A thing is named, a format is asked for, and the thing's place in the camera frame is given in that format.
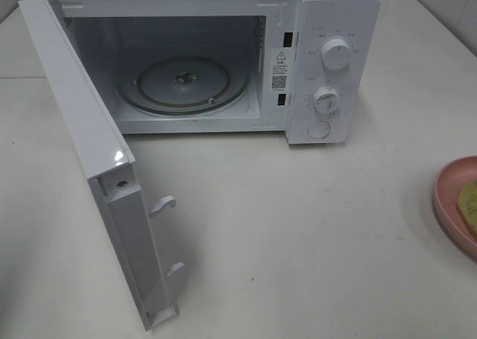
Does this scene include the upper white power knob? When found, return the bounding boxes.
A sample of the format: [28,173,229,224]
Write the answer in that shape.
[320,36,352,71]

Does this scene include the pink round plate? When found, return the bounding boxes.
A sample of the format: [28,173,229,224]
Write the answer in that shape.
[432,155,476,261]

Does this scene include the round white door button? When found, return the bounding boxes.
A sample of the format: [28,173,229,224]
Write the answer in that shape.
[307,121,331,139]

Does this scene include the white microwave door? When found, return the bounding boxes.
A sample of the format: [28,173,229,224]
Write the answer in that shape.
[19,0,185,331]

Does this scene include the white bread sandwich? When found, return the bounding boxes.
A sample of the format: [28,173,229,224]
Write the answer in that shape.
[458,181,477,232]

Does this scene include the white timer knob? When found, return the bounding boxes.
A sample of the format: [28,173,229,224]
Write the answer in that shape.
[312,86,341,114]

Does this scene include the white microwave oven body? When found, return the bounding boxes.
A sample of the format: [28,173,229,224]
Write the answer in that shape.
[55,0,380,145]

